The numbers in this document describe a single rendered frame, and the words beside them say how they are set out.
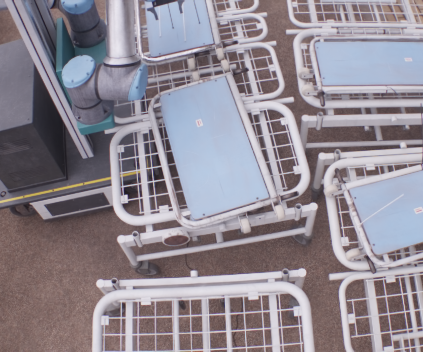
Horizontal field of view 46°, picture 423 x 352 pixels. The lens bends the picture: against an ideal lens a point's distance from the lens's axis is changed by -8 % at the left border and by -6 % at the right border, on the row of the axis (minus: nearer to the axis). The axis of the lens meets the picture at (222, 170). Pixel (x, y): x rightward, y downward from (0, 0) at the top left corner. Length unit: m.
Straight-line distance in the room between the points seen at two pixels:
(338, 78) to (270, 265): 1.00
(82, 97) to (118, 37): 0.30
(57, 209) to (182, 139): 0.82
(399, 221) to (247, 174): 0.69
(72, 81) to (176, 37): 0.89
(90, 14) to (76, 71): 0.44
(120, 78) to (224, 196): 0.67
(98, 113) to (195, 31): 0.84
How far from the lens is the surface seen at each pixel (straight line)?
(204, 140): 2.42
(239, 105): 2.50
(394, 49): 2.86
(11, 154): 2.55
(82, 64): 2.15
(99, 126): 2.30
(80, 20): 2.50
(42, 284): 2.92
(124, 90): 2.08
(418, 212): 2.32
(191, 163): 2.37
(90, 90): 2.13
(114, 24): 2.05
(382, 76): 2.68
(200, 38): 2.81
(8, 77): 2.58
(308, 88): 2.53
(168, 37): 2.86
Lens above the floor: 2.57
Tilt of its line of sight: 60 degrees down
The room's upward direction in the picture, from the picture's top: 7 degrees counter-clockwise
